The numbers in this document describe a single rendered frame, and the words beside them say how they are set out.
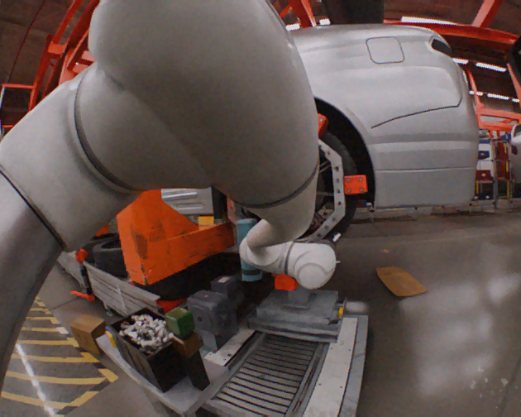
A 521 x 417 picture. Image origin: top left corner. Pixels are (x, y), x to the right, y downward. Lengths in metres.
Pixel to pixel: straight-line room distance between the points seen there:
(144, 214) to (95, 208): 0.73
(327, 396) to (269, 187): 0.88
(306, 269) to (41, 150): 0.53
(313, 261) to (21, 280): 0.53
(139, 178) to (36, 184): 0.08
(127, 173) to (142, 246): 0.76
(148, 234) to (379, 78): 1.19
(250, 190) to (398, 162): 0.86
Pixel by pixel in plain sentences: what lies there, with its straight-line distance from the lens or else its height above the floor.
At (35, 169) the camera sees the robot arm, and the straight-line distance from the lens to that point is 0.17.
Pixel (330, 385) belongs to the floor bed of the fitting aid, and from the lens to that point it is 0.99.
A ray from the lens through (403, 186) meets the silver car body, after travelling 0.97.
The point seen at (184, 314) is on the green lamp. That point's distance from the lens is 0.40.
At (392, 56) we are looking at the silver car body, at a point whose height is 1.43.
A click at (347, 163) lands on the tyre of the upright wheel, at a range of 0.94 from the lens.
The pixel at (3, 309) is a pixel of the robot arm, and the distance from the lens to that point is 0.19.
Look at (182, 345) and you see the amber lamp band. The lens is 0.43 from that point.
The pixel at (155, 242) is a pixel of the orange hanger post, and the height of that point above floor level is 0.69.
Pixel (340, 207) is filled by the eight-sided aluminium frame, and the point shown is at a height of 0.77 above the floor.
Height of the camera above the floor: 0.86
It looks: 5 degrees down
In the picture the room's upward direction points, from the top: 5 degrees counter-clockwise
